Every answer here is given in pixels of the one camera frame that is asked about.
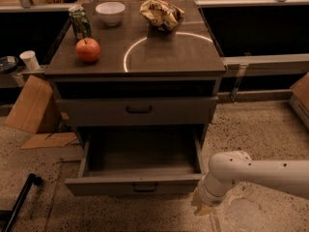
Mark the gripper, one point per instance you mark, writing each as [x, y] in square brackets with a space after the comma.
[207, 197]

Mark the grey drawer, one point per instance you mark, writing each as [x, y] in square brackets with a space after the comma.
[137, 112]
[139, 160]

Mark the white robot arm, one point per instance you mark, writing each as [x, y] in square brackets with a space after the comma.
[227, 169]

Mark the grey top drawer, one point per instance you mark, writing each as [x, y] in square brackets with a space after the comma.
[137, 112]

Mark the dark grey drawer cabinet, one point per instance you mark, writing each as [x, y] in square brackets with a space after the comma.
[138, 62]

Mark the cardboard box at right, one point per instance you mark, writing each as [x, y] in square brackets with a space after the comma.
[299, 100]

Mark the flat cardboard sheet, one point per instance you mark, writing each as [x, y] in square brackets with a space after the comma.
[46, 140]

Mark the leaning cardboard box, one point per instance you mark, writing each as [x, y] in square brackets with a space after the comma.
[35, 110]

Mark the black metal stand leg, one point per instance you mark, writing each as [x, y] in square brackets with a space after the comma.
[8, 217]

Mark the crumpled chip bag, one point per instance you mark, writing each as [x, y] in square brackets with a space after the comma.
[162, 15]

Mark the red apple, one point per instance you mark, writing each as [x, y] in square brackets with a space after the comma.
[87, 50]

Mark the green soda can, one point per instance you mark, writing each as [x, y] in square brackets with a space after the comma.
[80, 22]

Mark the white bowl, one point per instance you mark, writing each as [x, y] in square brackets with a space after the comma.
[111, 13]

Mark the white paper cup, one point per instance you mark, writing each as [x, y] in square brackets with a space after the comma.
[30, 60]

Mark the dark round plate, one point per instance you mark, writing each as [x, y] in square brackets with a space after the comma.
[8, 64]

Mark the grey metal frame rail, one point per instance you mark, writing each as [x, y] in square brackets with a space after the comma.
[263, 65]

